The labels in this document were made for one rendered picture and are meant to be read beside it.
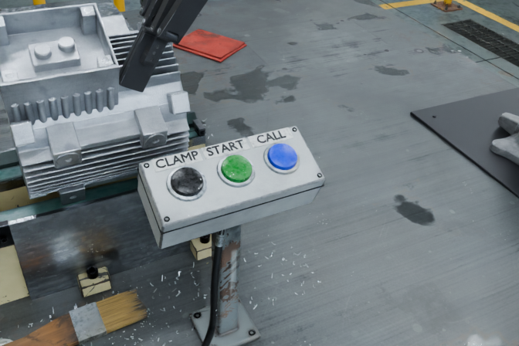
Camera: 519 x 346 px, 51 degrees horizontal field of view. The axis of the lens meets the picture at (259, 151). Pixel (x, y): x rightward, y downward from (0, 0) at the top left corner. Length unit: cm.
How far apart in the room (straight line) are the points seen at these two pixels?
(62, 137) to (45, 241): 15
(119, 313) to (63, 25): 36
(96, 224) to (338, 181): 43
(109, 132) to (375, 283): 42
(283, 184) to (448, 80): 89
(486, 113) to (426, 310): 58
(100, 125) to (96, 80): 7
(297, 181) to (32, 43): 34
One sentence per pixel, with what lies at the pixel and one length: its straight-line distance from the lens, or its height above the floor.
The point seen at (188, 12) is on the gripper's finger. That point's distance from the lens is 58.
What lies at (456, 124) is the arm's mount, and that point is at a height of 81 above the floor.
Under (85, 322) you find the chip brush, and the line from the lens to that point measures 74.
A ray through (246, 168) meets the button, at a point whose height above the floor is 107.
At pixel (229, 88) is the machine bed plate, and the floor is 80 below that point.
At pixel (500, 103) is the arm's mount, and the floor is 80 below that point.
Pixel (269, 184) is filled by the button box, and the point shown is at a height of 106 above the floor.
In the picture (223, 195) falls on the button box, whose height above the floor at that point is 106.
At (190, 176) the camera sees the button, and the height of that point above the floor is 107.
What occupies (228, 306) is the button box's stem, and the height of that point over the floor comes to 85.
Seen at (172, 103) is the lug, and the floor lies 105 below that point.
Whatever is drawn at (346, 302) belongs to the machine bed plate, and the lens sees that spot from 76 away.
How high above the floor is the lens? 138
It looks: 36 degrees down
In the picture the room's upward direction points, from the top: 4 degrees clockwise
